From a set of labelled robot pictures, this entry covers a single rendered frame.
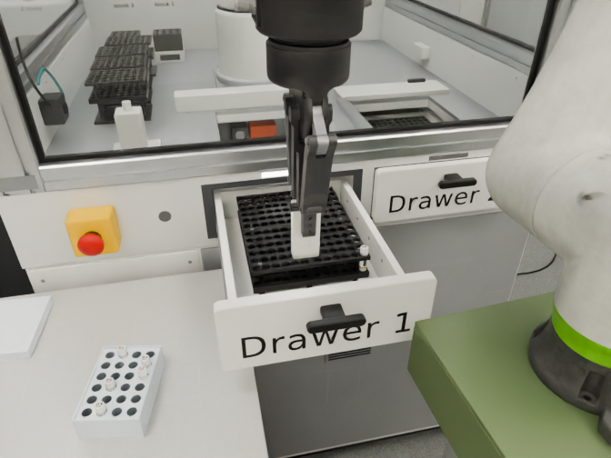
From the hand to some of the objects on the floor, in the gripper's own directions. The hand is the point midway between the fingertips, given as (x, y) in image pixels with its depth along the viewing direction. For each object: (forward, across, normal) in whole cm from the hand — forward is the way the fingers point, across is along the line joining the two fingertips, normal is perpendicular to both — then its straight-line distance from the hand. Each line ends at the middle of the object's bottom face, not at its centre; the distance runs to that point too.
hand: (305, 229), depth 54 cm
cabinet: (+104, -79, +9) cm, 131 cm away
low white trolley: (+104, -1, -36) cm, 110 cm away
